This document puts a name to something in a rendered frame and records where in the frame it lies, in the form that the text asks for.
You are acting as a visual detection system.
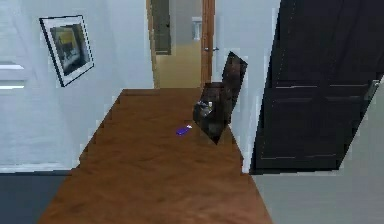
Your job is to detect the grey object on commode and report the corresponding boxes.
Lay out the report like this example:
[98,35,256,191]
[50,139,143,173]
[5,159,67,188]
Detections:
[194,100,214,118]

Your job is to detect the small purple bottle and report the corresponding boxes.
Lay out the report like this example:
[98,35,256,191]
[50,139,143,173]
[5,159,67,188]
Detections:
[175,124,193,137]

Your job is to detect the brown wooden room door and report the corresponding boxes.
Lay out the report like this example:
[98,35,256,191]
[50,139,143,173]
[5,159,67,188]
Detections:
[200,0,216,89]

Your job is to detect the grey room door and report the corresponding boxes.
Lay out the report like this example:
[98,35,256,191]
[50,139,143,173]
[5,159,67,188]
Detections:
[150,0,173,56]

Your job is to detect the black room door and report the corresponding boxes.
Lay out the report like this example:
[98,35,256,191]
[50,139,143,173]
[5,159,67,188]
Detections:
[249,0,384,176]

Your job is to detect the black framed wall picture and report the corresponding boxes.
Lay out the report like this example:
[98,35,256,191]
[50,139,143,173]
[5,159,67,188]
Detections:
[38,14,95,88]

